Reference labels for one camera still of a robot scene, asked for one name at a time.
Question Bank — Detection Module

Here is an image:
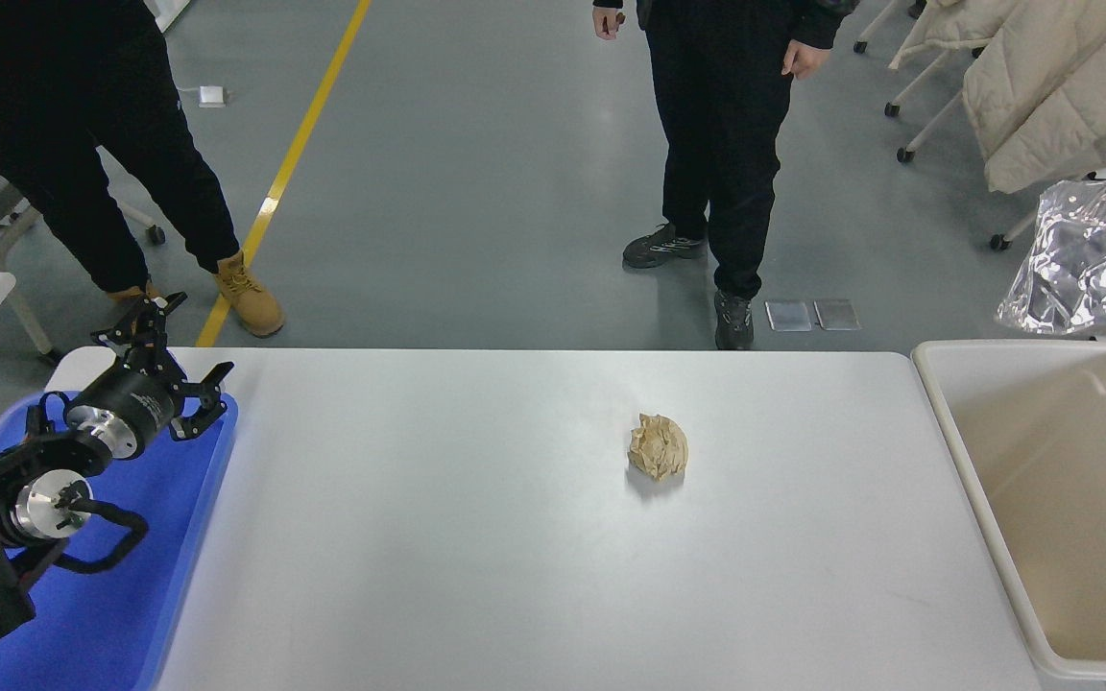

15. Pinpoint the person's left hand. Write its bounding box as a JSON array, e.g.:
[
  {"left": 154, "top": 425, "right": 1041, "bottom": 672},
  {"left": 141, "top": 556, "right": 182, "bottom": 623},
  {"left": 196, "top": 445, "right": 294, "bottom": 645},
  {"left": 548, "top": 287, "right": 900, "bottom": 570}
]
[{"left": 783, "top": 40, "right": 828, "bottom": 80}]

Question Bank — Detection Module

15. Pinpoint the tan paper ball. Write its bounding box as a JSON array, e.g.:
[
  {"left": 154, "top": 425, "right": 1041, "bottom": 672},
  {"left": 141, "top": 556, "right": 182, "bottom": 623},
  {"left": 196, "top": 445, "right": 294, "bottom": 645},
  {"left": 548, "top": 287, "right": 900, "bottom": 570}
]
[{"left": 627, "top": 414, "right": 690, "bottom": 483}]

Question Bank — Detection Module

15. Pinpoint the blue plastic tray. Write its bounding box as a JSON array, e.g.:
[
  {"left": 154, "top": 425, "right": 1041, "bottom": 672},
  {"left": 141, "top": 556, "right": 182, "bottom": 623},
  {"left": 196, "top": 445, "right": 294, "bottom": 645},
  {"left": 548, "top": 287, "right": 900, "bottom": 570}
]
[{"left": 0, "top": 392, "right": 239, "bottom": 691}]

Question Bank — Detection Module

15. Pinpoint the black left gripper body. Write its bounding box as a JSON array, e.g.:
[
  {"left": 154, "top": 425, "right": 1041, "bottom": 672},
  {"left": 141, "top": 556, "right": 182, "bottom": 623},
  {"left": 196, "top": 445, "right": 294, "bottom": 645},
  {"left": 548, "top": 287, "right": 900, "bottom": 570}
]
[{"left": 83, "top": 367, "right": 181, "bottom": 447}]

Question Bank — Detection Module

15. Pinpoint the person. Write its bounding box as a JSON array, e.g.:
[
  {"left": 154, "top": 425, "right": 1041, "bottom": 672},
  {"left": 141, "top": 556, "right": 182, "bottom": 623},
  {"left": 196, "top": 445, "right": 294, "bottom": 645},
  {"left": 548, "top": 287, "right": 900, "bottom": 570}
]
[
  {"left": 594, "top": 0, "right": 861, "bottom": 352},
  {"left": 0, "top": 0, "right": 285, "bottom": 339}
]

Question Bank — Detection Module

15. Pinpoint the large pale plastic bin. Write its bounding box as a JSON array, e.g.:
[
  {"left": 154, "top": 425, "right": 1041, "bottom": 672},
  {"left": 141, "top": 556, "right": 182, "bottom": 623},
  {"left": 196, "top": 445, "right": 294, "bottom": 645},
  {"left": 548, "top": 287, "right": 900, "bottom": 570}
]
[{"left": 911, "top": 339, "right": 1106, "bottom": 684}]

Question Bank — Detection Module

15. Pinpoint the white frame caster chair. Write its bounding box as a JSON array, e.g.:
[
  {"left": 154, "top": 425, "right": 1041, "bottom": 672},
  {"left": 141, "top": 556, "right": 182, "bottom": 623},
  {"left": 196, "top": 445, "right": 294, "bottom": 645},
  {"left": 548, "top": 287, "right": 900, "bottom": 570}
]
[
  {"left": 853, "top": 0, "right": 964, "bottom": 118},
  {"left": 897, "top": 88, "right": 1106, "bottom": 253}
]

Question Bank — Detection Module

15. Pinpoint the silver floor plate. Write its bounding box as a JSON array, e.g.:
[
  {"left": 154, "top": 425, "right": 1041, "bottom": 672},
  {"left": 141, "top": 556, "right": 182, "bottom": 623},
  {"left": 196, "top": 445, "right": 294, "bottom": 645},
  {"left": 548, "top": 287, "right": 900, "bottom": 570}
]
[
  {"left": 814, "top": 298, "right": 862, "bottom": 332},
  {"left": 766, "top": 300, "right": 813, "bottom": 333}
]

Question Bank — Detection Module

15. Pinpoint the silver foil tray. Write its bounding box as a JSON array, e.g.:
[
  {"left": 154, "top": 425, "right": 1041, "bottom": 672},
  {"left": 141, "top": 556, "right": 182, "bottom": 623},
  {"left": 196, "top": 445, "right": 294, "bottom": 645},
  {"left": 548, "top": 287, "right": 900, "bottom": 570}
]
[{"left": 997, "top": 179, "right": 1106, "bottom": 344}]

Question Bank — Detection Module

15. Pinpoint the large cream quilted coat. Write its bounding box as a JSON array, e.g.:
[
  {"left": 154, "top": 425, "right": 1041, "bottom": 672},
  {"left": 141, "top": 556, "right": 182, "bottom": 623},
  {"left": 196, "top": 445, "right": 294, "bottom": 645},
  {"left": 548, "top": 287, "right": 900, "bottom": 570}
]
[{"left": 961, "top": 0, "right": 1106, "bottom": 195}]

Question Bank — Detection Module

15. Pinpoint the small cream quilted coat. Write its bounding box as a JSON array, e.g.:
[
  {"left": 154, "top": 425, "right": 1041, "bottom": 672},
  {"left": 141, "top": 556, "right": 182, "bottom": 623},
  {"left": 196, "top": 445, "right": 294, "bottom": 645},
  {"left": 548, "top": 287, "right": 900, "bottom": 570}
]
[{"left": 889, "top": 0, "right": 1019, "bottom": 70}]

